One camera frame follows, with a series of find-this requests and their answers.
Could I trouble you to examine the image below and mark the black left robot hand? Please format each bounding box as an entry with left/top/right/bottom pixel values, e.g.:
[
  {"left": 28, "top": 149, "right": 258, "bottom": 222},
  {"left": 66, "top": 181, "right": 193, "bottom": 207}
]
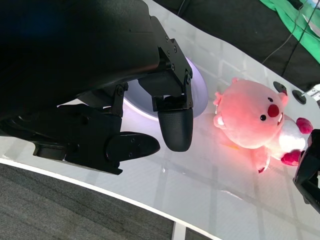
[{"left": 0, "top": 0, "right": 195, "bottom": 176}]

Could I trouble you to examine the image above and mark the green cloth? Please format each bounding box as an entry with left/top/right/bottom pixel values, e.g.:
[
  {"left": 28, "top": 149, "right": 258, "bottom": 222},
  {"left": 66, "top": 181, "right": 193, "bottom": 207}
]
[{"left": 258, "top": 0, "right": 320, "bottom": 64}]

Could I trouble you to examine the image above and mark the black round table cap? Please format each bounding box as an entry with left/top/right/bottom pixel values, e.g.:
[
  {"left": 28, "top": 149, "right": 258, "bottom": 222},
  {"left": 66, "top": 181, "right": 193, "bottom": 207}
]
[{"left": 273, "top": 81, "right": 288, "bottom": 96}]

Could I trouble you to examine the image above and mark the pale lavender round plate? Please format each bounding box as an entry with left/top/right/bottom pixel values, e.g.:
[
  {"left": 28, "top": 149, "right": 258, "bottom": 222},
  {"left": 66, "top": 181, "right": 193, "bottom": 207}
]
[{"left": 122, "top": 56, "right": 209, "bottom": 124}]

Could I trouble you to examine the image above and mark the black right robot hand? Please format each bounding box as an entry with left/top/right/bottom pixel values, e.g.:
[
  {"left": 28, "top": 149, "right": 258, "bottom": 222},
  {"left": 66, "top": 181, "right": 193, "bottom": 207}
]
[{"left": 292, "top": 128, "right": 320, "bottom": 206}]

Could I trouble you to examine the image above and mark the pink plush doll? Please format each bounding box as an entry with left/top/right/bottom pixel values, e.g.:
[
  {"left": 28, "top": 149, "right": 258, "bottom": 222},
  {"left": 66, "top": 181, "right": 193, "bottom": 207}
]
[{"left": 212, "top": 76, "right": 315, "bottom": 175}]

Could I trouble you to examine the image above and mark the thin grey hanging cable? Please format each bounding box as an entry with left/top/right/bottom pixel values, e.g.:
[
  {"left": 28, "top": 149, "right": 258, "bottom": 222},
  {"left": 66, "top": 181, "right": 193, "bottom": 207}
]
[{"left": 261, "top": 0, "right": 318, "bottom": 65}]

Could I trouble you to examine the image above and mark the black table grommet hole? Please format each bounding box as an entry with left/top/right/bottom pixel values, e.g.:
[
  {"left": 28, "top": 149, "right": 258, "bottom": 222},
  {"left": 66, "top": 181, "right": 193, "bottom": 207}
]
[{"left": 292, "top": 89, "right": 307, "bottom": 105}]

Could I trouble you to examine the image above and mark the white labelled box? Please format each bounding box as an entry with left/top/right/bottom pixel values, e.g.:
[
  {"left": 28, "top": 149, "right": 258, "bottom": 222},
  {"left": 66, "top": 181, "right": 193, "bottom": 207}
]
[{"left": 303, "top": 83, "right": 320, "bottom": 109}]

